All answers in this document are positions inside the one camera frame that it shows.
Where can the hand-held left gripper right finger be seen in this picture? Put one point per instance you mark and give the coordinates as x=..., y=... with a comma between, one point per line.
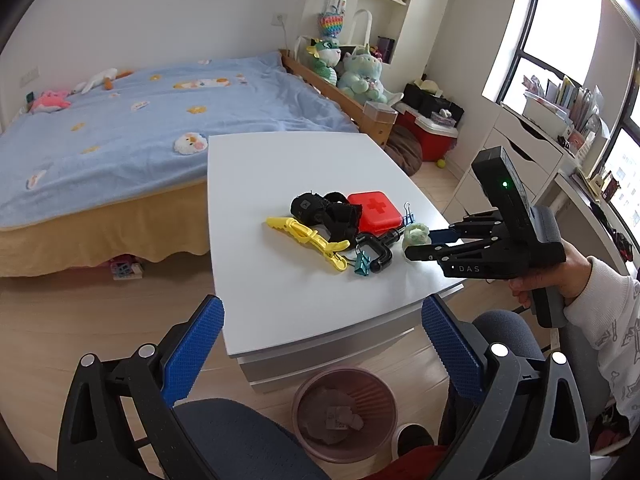
x=450, y=345

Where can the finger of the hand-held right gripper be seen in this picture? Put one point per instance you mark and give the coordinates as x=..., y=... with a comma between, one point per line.
x=440, y=236
x=420, y=252

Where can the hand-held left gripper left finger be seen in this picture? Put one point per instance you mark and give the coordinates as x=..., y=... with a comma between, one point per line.
x=200, y=345

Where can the green scrunchie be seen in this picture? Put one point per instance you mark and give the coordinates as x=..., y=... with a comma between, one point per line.
x=416, y=232

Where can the blue binder clip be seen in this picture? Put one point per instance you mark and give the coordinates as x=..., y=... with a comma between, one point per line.
x=407, y=217

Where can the black forked massage head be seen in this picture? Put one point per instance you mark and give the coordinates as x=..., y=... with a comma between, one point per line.
x=382, y=257

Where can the teal binder clip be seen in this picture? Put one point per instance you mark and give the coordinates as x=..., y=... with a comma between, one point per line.
x=361, y=264

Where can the red plastic box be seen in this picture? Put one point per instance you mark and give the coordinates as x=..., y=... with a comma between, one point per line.
x=375, y=210

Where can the yellow hair clip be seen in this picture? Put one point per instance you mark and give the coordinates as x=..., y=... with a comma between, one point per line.
x=300, y=232

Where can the pink trash bin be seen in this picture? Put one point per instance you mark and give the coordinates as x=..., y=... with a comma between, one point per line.
x=320, y=440

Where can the person's right hand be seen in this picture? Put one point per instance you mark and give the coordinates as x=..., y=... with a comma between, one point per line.
x=570, y=275

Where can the white drawer cabinet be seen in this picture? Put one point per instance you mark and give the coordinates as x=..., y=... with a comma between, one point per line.
x=520, y=155

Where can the white desk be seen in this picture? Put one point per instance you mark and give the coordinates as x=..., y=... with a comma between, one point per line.
x=590, y=220

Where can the brown cushion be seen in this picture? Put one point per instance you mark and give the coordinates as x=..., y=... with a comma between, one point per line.
x=402, y=150

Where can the person's left leg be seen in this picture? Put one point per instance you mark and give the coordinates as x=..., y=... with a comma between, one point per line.
x=235, y=435

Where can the person's shoe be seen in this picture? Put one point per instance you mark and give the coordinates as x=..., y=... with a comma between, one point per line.
x=415, y=437

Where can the red cooler box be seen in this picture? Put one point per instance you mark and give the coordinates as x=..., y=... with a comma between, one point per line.
x=430, y=137

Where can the colourful toys under bed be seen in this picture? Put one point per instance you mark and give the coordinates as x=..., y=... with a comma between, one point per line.
x=125, y=269

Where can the white table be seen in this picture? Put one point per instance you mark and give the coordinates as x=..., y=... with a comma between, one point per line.
x=310, y=360

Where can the white storage box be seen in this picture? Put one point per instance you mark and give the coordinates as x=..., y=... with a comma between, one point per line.
x=542, y=107

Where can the crumpled white paper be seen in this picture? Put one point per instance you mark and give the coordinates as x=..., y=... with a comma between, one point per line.
x=342, y=417

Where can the black bag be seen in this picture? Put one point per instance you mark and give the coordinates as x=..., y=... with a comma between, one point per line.
x=430, y=102

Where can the row of books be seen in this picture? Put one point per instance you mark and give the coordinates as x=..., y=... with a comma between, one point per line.
x=575, y=100

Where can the clear plastic box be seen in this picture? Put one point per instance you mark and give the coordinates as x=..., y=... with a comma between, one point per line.
x=380, y=112

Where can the cream plush toy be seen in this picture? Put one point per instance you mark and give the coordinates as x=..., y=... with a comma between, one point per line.
x=426, y=85

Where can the yellow bed skirt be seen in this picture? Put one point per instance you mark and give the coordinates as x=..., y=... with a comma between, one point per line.
x=100, y=230

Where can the purple box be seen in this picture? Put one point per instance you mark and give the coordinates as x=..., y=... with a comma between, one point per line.
x=386, y=49

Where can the black framed window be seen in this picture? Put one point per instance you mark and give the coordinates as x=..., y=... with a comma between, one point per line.
x=550, y=20

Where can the green masked plush toy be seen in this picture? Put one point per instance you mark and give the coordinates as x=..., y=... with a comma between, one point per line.
x=325, y=57

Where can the bed with blue blanket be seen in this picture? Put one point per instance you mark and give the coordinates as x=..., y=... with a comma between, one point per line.
x=150, y=130

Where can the white arched tube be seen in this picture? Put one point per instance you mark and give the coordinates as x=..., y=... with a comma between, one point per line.
x=356, y=22

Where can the rainbow bag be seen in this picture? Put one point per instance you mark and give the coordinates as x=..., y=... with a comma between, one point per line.
x=331, y=25

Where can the white duck plush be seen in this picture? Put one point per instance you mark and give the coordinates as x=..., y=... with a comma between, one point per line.
x=95, y=80

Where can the pink plush toy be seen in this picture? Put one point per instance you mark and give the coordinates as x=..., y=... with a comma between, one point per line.
x=47, y=101

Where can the brown picture frame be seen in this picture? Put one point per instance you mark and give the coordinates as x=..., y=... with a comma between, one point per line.
x=610, y=186

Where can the wooden bed frame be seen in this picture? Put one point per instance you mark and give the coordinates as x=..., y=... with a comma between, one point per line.
x=345, y=100

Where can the white wall socket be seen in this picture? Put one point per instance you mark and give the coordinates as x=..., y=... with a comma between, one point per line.
x=280, y=19

